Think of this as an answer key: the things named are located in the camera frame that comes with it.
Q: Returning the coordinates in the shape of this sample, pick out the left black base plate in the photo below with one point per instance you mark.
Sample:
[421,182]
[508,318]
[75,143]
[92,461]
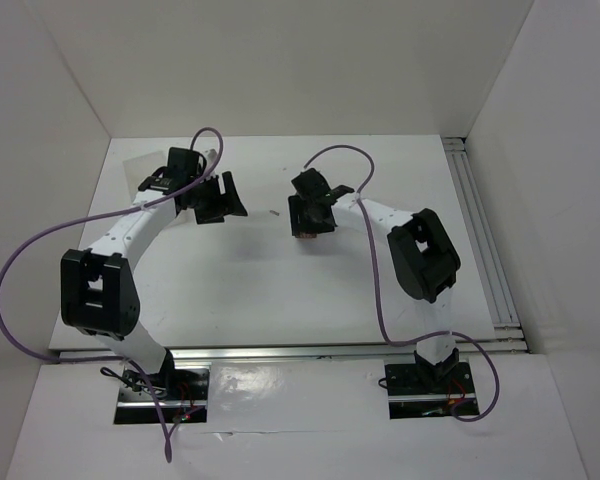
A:
[188,386]

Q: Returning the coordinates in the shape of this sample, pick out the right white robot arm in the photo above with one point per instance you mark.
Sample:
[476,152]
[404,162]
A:
[424,259]

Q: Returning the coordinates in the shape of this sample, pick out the brown wood block notched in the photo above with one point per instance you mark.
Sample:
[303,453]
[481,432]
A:
[306,235]

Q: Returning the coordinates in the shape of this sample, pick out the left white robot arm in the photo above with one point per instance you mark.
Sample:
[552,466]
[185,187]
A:
[98,293]

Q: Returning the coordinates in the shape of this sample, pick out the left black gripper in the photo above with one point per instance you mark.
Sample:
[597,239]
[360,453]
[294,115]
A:
[215,198]

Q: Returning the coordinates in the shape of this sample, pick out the white cardboard box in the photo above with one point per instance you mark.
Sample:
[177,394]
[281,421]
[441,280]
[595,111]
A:
[137,169]

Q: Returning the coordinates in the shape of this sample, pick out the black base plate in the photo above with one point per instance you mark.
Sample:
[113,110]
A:
[407,380]
[188,386]

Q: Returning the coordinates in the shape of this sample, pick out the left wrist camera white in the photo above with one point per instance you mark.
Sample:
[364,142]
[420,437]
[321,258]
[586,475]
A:
[208,157]

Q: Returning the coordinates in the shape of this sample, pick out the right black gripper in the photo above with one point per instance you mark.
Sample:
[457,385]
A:
[306,215]

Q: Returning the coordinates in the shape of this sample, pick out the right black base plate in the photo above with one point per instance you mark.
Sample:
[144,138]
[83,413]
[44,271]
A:
[407,380]

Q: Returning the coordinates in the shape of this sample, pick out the aluminium front rail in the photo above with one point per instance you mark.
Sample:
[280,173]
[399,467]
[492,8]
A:
[290,352]

